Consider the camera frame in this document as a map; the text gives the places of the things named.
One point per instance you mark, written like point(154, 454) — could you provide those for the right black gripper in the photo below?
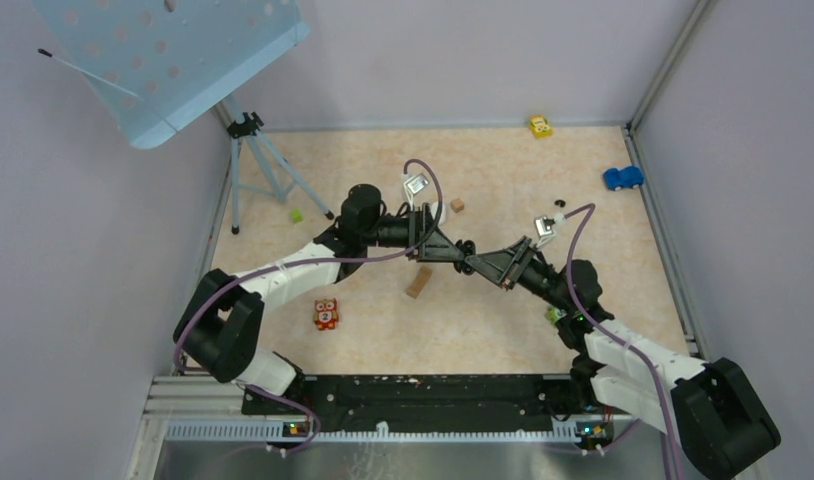
point(505, 267)

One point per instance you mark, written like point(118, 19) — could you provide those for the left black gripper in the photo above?
point(439, 248)

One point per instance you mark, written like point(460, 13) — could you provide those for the black oval charging case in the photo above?
point(467, 248)

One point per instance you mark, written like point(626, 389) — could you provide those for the white earbud charging case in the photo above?
point(438, 213)

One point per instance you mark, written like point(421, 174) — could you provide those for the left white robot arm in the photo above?
point(220, 326)

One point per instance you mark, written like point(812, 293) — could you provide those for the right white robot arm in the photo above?
point(709, 408)

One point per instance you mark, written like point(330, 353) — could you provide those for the wooden arch block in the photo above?
point(419, 282)

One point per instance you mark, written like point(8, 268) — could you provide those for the green owl number block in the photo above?
point(554, 315)

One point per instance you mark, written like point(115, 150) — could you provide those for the red owl number block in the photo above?
point(326, 315)

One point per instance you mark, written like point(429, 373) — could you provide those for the blue toy car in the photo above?
point(630, 177)

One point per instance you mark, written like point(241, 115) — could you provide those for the yellow toy car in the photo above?
point(539, 127)

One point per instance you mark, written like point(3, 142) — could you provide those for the light blue tripod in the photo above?
point(245, 132)

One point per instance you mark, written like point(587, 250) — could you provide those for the light blue perforated stand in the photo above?
point(157, 68)

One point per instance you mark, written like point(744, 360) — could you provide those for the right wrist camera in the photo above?
point(546, 228)

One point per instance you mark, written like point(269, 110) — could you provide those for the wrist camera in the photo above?
point(412, 184)
point(546, 228)

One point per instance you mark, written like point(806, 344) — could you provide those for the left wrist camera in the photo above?
point(412, 184)

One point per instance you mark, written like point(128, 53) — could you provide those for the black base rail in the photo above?
point(480, 403)

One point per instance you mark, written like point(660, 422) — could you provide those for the white slotted cable duct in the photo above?
point(268, 431)

